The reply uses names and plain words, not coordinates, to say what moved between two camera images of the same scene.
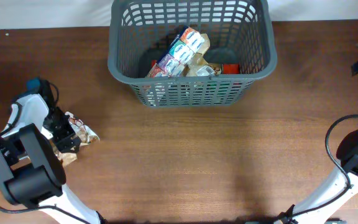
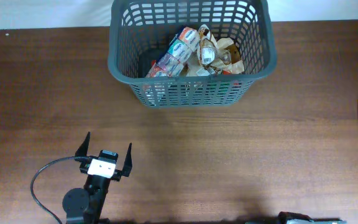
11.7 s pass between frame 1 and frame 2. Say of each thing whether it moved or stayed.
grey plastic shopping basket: stayed
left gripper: moved
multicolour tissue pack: stayed
